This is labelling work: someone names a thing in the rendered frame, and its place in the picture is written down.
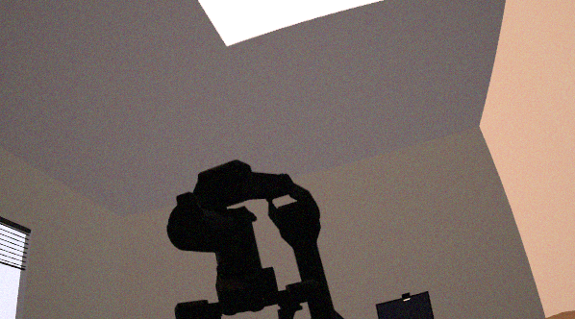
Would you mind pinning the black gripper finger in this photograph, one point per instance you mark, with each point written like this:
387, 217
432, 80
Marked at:
287, 313

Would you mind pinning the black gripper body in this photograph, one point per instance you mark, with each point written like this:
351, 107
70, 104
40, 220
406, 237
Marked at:
294, 295

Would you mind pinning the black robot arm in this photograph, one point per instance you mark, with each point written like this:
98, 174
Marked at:
201, 222

